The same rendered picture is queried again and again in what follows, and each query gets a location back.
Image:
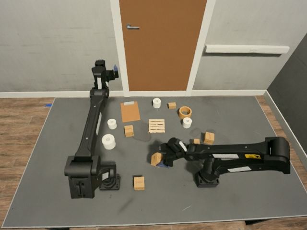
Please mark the small square wooden pallet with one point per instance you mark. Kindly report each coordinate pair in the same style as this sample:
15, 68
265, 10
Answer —
156, 126

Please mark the tan cardboard carton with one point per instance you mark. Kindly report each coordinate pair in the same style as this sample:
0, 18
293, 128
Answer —
129, 131
139, 183
208, 138
156, 158

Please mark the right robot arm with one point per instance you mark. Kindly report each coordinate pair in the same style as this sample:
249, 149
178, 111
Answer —
250, 157

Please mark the tan flat board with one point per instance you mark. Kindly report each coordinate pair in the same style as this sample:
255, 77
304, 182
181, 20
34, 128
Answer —
130, 111

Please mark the tan hollow tube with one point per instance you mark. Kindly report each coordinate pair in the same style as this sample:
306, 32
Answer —
186, 109

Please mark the tan cardboard cube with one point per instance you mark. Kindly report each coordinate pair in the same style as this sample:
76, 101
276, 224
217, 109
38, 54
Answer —
171, 105

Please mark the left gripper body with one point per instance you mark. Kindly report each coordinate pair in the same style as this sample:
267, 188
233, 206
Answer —
114, 74

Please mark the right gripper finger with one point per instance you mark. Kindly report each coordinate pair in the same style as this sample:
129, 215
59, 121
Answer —
161, 165

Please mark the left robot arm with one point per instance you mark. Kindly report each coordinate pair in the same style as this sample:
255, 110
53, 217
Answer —
84, 171

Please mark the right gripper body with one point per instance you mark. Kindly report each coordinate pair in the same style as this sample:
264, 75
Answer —
166, 162

